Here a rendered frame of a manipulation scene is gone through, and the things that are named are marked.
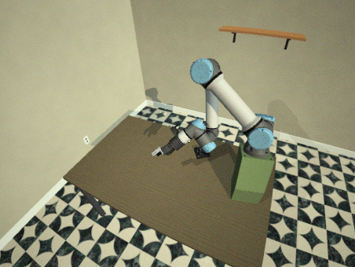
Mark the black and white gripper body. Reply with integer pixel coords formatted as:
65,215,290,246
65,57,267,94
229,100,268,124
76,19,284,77
161,125,191,155

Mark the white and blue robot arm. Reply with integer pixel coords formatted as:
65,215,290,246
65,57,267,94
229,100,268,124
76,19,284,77
183,58,275,158

